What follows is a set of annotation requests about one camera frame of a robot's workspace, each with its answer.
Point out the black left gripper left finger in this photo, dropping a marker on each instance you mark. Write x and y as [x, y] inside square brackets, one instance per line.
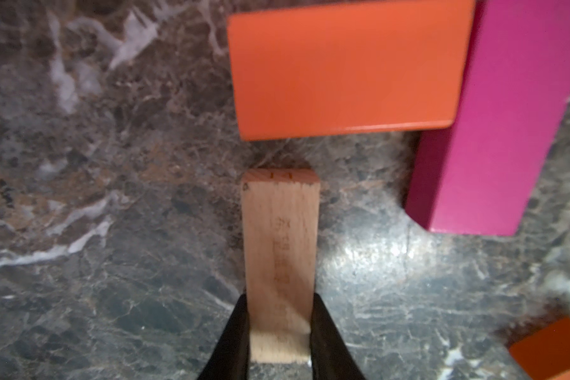
[231, 357]

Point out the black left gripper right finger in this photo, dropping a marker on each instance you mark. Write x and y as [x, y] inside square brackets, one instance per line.
[329, 354]

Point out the natural wood block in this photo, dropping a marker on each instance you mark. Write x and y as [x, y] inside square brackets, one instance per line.
[280, 212]

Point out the orange block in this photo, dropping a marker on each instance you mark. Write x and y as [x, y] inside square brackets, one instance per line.
[348, 68]
[546, 353]

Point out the magenta block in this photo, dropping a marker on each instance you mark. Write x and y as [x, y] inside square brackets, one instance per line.
[476, 176]

